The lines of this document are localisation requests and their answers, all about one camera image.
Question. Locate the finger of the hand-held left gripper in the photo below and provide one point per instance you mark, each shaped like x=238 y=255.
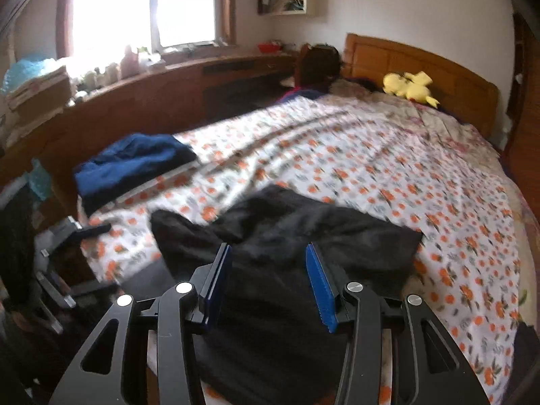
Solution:
x=97 y=230

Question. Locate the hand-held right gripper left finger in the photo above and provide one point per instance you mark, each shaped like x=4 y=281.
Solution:
x=217 y=278

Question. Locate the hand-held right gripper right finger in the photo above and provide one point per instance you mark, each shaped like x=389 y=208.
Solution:
x=320 y=287

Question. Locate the black jacket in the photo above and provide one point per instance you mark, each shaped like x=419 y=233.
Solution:
x=278 y=228

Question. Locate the navy blue garment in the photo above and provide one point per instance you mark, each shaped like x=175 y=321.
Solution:
x=126 y=164

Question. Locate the cardboard box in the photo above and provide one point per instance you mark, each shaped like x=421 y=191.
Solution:
x=42 y=99

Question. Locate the orange-print white bedsheet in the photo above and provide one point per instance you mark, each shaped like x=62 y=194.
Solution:
x=379 y=156

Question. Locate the wooden desk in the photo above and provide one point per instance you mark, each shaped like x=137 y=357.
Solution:
x=168 y=88

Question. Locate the row of windowsill bottles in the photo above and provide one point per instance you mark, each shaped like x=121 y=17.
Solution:
x=126 y=61

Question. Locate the light blue bag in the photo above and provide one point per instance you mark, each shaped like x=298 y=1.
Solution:
x=29 y=71

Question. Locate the floral patchwork quilt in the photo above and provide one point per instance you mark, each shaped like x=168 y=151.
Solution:
x=443 y=126

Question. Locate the yellow plush toy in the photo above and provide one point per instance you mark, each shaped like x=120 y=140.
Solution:
x=400 y=86

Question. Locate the brown chair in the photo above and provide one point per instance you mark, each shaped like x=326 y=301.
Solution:
x=316 y=67

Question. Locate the window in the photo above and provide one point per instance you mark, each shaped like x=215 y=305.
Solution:
x=114 y=4

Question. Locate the red bowl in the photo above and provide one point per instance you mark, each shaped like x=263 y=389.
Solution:
x=269 y=48

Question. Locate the wooden wardrobe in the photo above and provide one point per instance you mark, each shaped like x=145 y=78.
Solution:
x=517 y=135

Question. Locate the wooden headboard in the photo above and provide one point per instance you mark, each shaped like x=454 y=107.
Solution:
x=455 y=76

